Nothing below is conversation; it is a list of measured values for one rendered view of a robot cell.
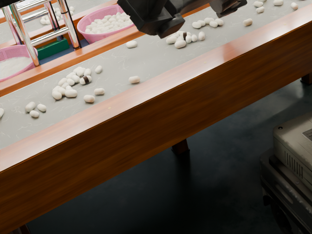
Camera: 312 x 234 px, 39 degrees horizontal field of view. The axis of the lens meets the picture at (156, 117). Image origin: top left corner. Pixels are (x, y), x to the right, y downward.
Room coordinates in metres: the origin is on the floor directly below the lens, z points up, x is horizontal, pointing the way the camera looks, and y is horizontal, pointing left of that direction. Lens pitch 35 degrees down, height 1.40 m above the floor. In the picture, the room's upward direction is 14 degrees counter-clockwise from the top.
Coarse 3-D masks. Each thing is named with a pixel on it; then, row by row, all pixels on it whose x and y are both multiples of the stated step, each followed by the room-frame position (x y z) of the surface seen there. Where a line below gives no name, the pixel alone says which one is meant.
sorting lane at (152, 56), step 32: (256, 0) 1.52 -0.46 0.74; (288, 0) 1.45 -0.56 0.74; (192, 32) 1.39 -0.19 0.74; (224, 32) 1.33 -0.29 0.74; (96, 64) 1.34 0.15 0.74; (128, 64) 1.28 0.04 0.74; (160, 64) 1.23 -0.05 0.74; (32, 96) 1.23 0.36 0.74; (64, 96) 1.18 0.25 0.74; (96, 96) 1.13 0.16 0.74; (0, 128) 1.09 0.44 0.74; (32, 128) 1.05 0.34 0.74
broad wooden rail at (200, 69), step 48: (240, 48) 1.15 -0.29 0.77; (288, 48) 1.18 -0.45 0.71; (144, 96) 1.03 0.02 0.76; (192, 96) 1.05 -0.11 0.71; (240, 96) 1.11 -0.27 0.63; (48, 144) 0.92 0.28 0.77; (96, 144) 0.94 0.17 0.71; (144, 144) 0.99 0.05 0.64; (0, 192) 0.85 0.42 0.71; (48, 192) 0.88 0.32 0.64
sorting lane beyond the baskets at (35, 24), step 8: (72, 0) 2.03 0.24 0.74; (80, 0) 2.01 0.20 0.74; (88, 0) 1.98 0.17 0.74; (96, 0) 1.95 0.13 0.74; (104, 0) 1.93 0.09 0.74; (40, 8) 2.03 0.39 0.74; (80, 8) 1.90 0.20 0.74; (88, 8) 1.88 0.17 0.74; (24, 16) 1.98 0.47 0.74; (56, 16) 1.88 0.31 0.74; (0, 24) 1.96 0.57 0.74; (32, 24) 1.86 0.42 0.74; (40, 24) 1.83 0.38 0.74; (0, 32) 1.85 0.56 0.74; (8, 32) 1.83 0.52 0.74; (0, 40) 1.76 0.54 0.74; (8, 40) 1.74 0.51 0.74
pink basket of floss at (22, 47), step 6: (6, 48) 1.60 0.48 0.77; (12, 48) 1.60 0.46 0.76; (18, 48) 1.59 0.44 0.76; (24, 48) 1.58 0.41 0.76; (0, 54) 1.59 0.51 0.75; (12, 54) 1.59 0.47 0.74; (18, 54) 1.58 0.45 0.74; (0, 60) 1.58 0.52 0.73; (30, 66) 1.41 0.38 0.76; (18, 72) 1.36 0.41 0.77; (6, 78) 1.34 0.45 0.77
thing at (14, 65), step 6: (6, 60) 1.56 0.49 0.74; (12, 60) 1.57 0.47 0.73; (18, 60) 1.54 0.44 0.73; (24, 60) 1.53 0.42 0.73; (30, 60) 1.53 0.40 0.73; (0, 66) 1.52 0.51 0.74; (6, 66) 1.50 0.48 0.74; (12, 66) 1.50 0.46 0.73; (18, 66) 1.48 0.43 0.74; (24, 66) 1.47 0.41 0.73; (0, 72) 1.46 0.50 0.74; (6, 72) 1.47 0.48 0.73; (12, 72) 1.45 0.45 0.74; (0, 78) 1.42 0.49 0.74
